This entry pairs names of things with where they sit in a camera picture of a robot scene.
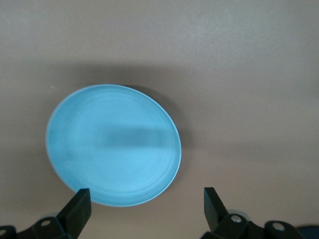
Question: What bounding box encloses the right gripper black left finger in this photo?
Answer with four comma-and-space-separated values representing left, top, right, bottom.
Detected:
17, 188, 93, 239

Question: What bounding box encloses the blue plate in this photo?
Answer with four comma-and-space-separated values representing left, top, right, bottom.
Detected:
45, 84, 182, 207

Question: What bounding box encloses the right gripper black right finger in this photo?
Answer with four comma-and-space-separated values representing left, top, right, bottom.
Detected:
201, 186, 265, 239

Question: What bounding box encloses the brown table mat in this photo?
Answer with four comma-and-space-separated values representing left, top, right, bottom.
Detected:
0, 0, 319, 239

